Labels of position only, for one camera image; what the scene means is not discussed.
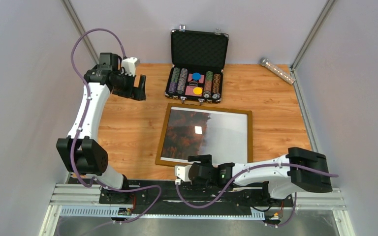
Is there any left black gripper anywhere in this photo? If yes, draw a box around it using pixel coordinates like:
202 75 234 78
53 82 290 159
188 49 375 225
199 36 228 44
112 70 146 101

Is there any red forest photo print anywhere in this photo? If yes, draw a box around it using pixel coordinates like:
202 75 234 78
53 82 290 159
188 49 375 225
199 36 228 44
160 107 249 165

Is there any light wooden picture frame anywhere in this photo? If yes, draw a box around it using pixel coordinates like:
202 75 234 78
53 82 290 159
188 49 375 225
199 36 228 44
155 103 253 168

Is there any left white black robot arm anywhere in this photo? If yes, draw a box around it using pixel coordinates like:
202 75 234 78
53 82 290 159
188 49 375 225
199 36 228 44
56 53 146 203

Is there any yellow round chip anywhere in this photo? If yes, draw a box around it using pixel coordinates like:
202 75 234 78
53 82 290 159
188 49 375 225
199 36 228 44
193 87 203 95

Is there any blue round chip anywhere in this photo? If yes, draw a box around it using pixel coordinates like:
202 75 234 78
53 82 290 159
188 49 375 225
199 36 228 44
191 73 201 81

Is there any black poker chip case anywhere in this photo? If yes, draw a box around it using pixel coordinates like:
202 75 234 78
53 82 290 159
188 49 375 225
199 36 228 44
164 25 229 104

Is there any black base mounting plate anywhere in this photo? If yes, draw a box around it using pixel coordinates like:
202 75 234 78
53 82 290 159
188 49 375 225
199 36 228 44
68 177 307 217

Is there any silver glitter tube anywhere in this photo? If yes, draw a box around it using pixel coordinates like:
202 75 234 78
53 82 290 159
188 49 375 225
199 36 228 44
259 58 296 85

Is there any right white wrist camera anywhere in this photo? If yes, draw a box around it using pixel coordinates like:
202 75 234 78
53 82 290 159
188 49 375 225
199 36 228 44
175 165 191 185

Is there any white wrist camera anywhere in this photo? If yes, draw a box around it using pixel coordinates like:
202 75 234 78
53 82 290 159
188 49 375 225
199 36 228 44
121 57 140 77
175 165 191 185

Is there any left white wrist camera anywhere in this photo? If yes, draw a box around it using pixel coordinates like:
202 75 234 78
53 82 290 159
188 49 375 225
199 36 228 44
121 57 140 77

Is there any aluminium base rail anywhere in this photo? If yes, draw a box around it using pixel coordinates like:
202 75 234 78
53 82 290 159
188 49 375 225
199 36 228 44
39 179 355 236

